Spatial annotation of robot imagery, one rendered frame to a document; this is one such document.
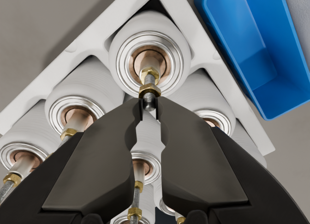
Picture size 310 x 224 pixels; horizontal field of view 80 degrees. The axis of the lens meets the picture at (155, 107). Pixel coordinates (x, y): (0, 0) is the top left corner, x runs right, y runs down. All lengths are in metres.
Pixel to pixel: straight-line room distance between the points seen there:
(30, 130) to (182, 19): 0.26
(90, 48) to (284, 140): 0.64
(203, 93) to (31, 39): 0.42
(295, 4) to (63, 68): 0.39
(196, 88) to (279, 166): 0.60
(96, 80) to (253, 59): 0.39
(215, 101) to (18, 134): 0.27
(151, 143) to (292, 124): 0.51
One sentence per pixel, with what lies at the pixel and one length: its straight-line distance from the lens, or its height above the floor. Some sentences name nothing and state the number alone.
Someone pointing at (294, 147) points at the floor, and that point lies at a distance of 0.78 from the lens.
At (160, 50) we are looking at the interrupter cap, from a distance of 0.21.
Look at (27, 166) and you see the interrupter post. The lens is 0.33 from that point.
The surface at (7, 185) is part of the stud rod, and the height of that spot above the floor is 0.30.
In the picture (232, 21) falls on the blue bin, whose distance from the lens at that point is 0.49.
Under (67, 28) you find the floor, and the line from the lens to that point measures 0.50.
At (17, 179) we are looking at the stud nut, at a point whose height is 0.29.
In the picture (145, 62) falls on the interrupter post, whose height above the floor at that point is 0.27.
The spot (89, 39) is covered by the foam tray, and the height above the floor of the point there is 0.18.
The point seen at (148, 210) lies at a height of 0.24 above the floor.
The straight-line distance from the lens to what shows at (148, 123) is 0.32.
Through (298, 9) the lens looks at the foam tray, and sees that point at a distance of 0.43.
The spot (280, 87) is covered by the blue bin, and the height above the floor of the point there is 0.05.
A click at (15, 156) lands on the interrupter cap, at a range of 0.35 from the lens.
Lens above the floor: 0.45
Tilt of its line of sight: 59 degrees down
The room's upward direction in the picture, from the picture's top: 178 degrees clockwise
